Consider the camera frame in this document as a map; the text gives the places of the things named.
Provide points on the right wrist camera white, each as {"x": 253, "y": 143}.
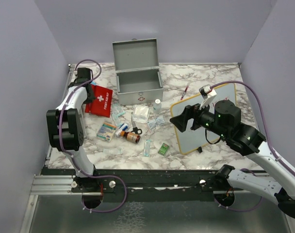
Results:
{"x": 208, "y": 94}

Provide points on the bandage roll blue label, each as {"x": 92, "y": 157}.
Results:
{"x": 122, "y": 127}

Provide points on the grey metal first aid box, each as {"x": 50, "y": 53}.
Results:
{"x": 138, "y": 76}

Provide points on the red first aid pouch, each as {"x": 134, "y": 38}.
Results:
{"x": 101, "y": 105}

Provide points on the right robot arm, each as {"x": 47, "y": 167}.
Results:
{"x": 249, "y": 142}

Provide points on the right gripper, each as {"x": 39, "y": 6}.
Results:
{"x": 189, "y": 111}

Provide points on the gauze pad clear packet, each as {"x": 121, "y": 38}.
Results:
{"x": 140, "y": 113}

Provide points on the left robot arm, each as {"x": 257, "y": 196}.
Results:
{"x": 65, "y": 127}

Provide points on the black handled scissors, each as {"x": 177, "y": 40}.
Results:
{"x": 135, "y": 129}

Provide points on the brown medicine bottle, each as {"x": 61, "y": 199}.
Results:
{"x": 131, "y": 137}

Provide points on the teal dressing packets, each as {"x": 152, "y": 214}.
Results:
{"x": 117, "y": 111}

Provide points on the medicine box teal orange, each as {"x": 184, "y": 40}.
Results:
{"x": 106, "y": 131}

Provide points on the white plastic bottle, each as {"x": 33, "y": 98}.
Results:
{"x": 157, "y": 106}

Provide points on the green small packet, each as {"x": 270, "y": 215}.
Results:
{"x": 163, "y": 149}

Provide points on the small whiteboard yellow frame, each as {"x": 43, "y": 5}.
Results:
{"x": 194, "y": 135}

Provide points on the red marker pen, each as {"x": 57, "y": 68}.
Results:
{"x": 185, "y": 91}

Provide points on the teal sterile strip packet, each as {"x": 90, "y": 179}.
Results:
{"x": 147, "y": 145}

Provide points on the black mounting rail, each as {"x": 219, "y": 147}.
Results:
{"x": 114, "y": 185}

